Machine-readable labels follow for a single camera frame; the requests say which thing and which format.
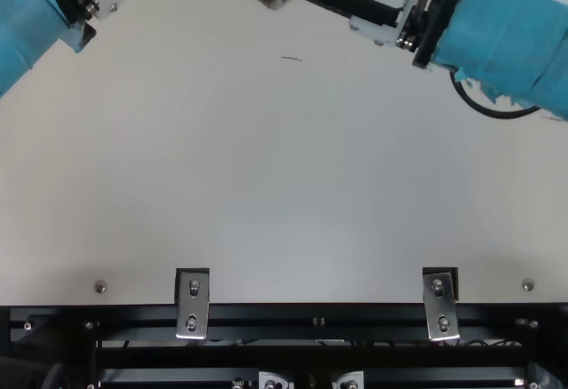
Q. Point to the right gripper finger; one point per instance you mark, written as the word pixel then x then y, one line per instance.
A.
pixel 355 7

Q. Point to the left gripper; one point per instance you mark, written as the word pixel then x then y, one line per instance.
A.
pixel 22 16

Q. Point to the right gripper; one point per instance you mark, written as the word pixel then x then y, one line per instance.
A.
pixel 497 38

